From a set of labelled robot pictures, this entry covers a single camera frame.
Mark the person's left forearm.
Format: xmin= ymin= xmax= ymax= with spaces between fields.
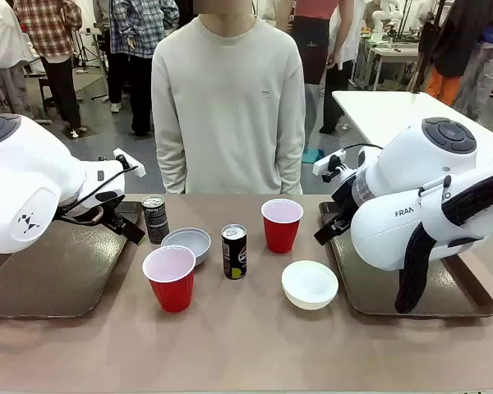
xmin=275 ymin=135 xmax=306 ymax=195

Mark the white side table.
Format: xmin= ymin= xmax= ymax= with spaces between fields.
xmin=331 ymin=89 xmax=493 ymax=151

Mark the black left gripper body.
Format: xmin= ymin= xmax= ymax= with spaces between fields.
xmin=65 ymin=189 xmax=127 ymax=226

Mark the red plastic cup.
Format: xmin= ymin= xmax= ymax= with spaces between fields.
xmin=141 ymin=244 xmax=197 ymax=314
xmin=260 ymin=198 xmax=305 ymax=254

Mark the black chair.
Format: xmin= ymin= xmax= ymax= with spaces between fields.
xmin=37 ymin=75 xmax=55 ymax=116

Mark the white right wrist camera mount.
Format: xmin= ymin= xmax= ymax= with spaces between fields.
xmin=312 ymin=150 xmax=348 ymax=184

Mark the black braided cable sleeve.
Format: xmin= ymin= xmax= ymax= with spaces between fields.
xmin=394 ymin=166 xmax=493 ymax=314

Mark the bystander in blue top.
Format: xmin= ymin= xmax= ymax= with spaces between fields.
xmin=451 ymin=0 xmax=493 ymax=122

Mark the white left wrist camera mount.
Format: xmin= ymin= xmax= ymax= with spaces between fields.
xmin=113 ymin=148 xmax=147 ymax=178

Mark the bystander in black jacket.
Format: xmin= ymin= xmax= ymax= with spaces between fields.
xmin=417 ymin=0 xmax=493 ymax=109

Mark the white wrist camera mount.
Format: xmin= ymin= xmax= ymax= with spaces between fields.
xmin=312 ymin=150 xmax=348 ymax=184
xmin=113 ymin=148 xmax=147 ymax=178

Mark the bystander in white jacket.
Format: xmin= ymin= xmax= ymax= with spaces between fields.
xmin=0 ymin=0 xmax=35 ymax=121

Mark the bystander in red top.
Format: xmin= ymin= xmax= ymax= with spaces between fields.
xmin=290 ymin=0 xmax=334 ymax=141

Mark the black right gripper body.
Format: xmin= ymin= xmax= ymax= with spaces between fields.
xmin=331 ymin=174 xmax=361 ymax=225

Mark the bystander in red plaid shirt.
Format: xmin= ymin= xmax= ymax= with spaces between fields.
xmin=12 ymin=0 xmax=85 ymax=139

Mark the black can white lettering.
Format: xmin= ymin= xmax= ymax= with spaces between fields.
xmin=141 ymin=195 xmax=171 ymax=246

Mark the bystander in black trousers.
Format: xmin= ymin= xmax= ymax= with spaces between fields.
xmin=90 ymin=0 xmax=125 ymax=114

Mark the brown plastic tray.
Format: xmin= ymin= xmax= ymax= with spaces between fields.
xmin=318 ymin=199 xmax=493 ymax=318
xmin=0 ymin=200 xmax=143 ymax=319

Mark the bystander in white coat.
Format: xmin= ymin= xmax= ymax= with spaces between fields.
xmin=320 ymin=0 xmax=369 ymax=135

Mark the grey background workbench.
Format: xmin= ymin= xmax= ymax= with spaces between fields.
xmin=364 ymin=39 xmax=422 ymax=93

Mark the black can yellow mark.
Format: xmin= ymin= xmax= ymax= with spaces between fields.
xmin=220 ymin=222 xmax=249 ymax=282

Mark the person's right forearm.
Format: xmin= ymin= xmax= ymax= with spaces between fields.
xmin=154 ymin=135 xmax=187 ymax=195

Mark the white plastic bowl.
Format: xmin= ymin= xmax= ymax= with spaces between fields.
xmin=280 ymin=259 xmax=339 ymax=310

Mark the person in beige sweatshirt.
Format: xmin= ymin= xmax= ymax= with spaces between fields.
xmin=150 ymin=0 xmax=306 ymax=195

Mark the pale grey plastic bowl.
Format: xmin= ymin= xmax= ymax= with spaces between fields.
xmin=160 ymin=227 xmax=212 ymax=268

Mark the bystander in blue plaid shirt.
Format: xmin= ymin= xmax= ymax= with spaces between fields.
xmin=108 ymin=0 xmax=182 ymax=138

